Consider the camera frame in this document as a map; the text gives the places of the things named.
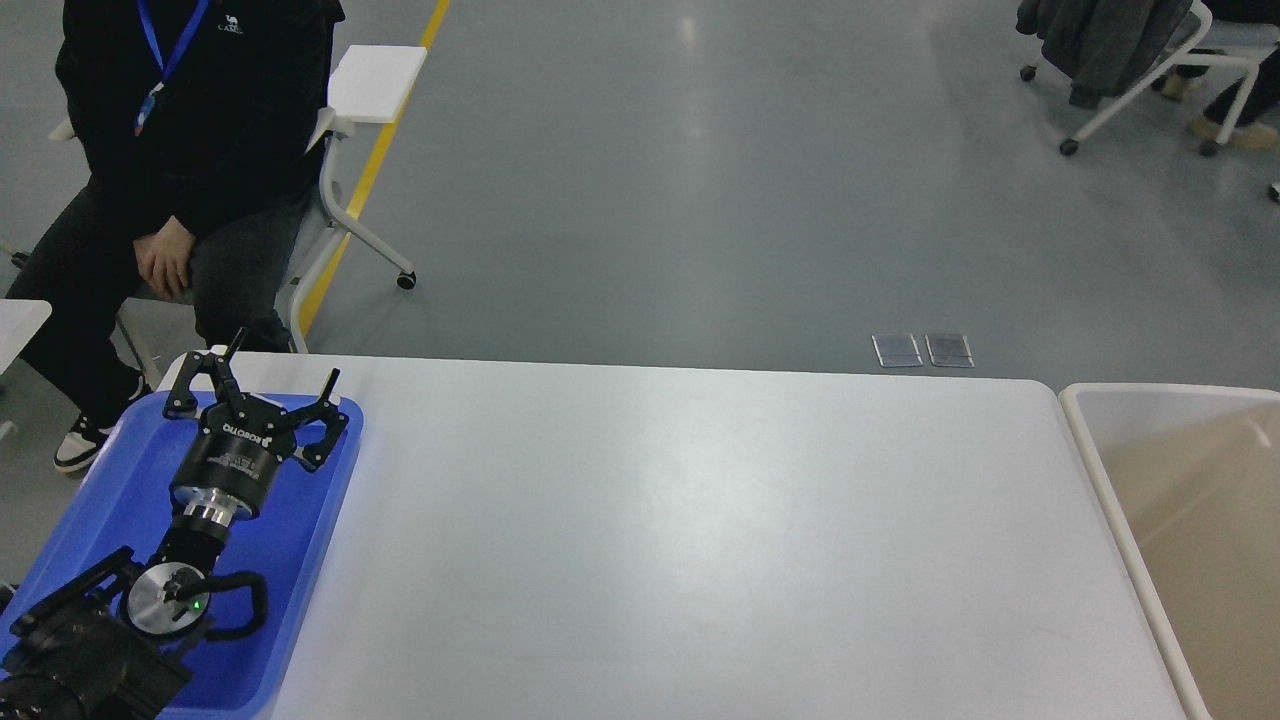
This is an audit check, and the white side table corner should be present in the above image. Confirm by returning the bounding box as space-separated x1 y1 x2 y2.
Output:
1 299 52 373

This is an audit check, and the blue plastic tray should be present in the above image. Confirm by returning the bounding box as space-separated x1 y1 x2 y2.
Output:
0 391 364 720

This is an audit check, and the seated person in black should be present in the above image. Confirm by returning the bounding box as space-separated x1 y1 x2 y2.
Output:
6 1 346 474

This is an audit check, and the blue lanyard with badge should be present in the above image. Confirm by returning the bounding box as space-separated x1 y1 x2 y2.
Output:
134 0 211 137

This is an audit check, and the white chair with grey coat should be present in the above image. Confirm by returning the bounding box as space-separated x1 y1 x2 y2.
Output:
1016 1 1277 158

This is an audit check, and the metal floor plate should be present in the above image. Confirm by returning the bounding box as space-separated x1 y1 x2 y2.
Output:
924 333 975 369
872 333 923 369

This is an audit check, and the left metal floor plate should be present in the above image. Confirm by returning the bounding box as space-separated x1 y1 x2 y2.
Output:
872 333 923 369

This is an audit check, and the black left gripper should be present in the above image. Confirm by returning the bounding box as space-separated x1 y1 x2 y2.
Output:
163 327 349 519

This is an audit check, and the beige plastic bin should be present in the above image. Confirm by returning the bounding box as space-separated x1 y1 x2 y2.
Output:
1060 383 1279 719

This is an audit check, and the seated person's hand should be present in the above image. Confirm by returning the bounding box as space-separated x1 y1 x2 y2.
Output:
132 217 196 300

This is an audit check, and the white chair with tablet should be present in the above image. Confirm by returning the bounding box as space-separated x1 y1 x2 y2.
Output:
47 44 431 386

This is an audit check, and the right metal floor plate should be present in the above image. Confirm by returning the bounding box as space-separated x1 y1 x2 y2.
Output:
924 333 975 369

